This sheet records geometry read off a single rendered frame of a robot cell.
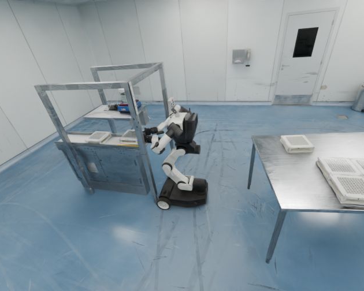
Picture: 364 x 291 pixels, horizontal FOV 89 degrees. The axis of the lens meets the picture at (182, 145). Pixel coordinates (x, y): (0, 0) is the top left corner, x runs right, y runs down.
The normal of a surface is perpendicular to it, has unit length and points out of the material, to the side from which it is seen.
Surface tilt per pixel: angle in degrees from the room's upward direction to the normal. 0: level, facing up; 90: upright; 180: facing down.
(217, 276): 0
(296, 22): 90
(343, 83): 90
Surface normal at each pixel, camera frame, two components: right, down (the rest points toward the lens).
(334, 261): -0.10, -0.84
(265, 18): -0.27, 0.54
